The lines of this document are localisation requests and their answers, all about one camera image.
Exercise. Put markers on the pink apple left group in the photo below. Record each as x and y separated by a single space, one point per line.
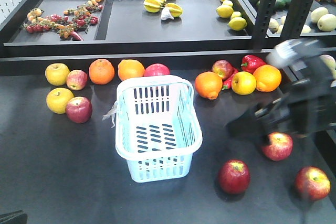
76 80

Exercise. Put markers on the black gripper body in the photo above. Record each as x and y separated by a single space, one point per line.
307 106

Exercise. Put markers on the red apple front middle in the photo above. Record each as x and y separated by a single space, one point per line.
279 147

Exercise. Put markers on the small red yellow apple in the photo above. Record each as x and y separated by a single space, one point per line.
223 68

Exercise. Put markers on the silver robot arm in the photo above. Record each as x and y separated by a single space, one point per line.
289 51

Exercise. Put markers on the red bell pepper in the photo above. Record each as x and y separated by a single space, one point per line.
250 63

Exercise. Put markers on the yellow apple right group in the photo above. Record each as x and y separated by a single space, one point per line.
243 83

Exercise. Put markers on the yellow apple back left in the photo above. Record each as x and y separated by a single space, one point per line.
57 73

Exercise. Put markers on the pale peach fruit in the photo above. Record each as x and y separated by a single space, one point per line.
330 62

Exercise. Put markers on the large red apple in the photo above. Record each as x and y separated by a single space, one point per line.
156 69

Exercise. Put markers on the red apple front right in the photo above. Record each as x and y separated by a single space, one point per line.
312 183

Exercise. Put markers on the red chili pepper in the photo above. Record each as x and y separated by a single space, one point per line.
227 84

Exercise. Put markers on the red apple left group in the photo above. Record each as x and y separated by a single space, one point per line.
79 109

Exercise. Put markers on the yellow apple front left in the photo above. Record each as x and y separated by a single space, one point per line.
57 100

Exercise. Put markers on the light blue plastic basket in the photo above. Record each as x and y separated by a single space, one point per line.
156 127

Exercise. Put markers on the round orange right group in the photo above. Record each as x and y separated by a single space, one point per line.
268 78

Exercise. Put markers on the red apple front left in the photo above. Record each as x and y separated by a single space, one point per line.
234 177

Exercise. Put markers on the white garlic bulb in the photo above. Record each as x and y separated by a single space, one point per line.
166 14

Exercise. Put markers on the cherry tomato pile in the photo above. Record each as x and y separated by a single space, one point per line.
69 24

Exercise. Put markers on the orange with stem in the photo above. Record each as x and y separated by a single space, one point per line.
208 85

